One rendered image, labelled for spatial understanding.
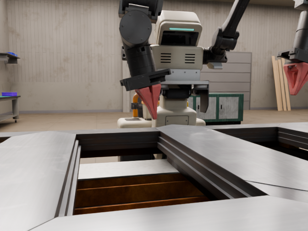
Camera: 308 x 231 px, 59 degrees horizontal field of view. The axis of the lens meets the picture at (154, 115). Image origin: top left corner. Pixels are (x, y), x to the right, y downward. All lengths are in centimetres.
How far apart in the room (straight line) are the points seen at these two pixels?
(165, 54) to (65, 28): 1115
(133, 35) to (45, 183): 28
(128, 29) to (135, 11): 3
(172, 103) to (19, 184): 106
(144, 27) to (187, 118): 95
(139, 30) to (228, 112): 740
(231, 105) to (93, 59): 661
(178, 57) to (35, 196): 111
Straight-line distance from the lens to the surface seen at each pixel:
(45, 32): 1249
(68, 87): 1215
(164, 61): 137
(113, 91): 1211
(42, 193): 40
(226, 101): 779
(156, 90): 56
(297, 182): 46
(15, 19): 1282
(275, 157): 61
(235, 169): 49
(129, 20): 50
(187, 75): 137
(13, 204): 38
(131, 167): 114
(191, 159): 62
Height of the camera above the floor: 100
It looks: 5 degrees down
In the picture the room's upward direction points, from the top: straight up
